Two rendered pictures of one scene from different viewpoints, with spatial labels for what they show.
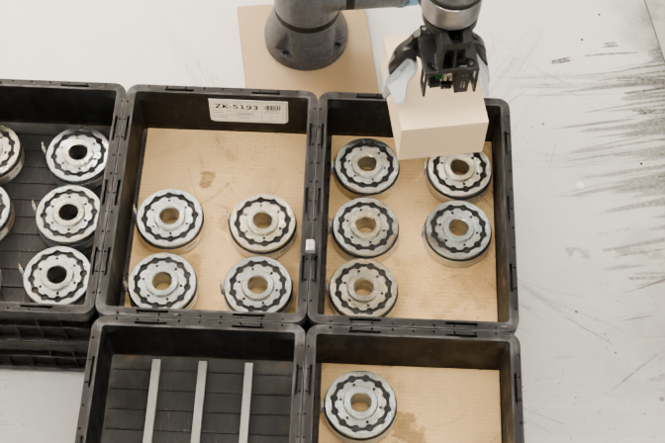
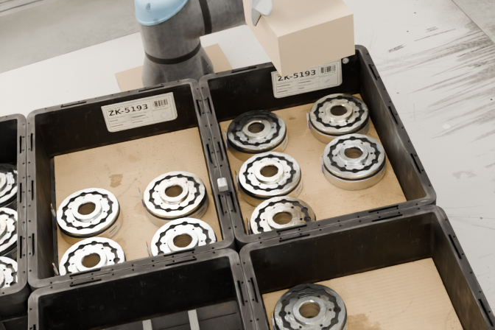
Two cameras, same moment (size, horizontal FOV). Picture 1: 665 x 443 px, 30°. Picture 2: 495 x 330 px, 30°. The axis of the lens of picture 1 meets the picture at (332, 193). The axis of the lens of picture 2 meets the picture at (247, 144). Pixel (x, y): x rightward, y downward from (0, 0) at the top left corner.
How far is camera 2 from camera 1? 0.62 m
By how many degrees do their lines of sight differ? 17
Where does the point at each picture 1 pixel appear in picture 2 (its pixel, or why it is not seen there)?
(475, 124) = (342, 18)
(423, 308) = not seen: hidden behind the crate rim
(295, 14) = (163, 45)
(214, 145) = (116, 155)
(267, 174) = (169, 163)
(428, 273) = (339, 199)
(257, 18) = (134, 76)
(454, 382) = (393, 278)
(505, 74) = not seen: hidden behind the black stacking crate
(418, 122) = (290, 28)
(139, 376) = not seen: outside the picture
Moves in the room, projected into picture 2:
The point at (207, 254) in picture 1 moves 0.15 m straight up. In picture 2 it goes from (130, 236) to (110, 169)
